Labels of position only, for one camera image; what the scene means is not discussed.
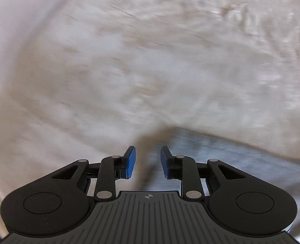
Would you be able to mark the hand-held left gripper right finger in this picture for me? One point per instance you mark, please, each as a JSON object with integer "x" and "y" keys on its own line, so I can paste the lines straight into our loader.
{"x": 165, "y": 163}

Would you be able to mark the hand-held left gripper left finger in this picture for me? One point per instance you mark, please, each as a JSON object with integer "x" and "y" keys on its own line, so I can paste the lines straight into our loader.
{"x": 131, "y": 162}

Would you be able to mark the grey pants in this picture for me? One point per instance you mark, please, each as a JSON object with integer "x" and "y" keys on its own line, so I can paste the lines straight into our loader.
{"x": 221, "y": 150}

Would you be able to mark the cream patterned bedspread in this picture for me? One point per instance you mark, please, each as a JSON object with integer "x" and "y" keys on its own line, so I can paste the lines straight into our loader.
{"x": 114, "y": 68}

